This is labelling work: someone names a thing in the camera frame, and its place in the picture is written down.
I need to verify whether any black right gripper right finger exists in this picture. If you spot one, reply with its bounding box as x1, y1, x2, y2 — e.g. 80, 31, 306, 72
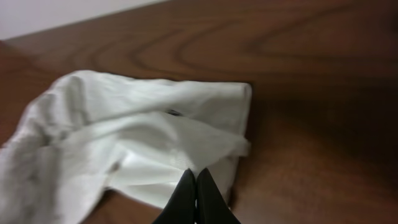
196, 168, 240, 224

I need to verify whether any white t-shirt with black stripes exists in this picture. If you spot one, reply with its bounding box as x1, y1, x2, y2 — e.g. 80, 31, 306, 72
1, 70, 252, 223

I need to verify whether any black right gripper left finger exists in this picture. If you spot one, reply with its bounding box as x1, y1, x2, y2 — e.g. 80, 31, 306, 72
153, 169, 196, 224

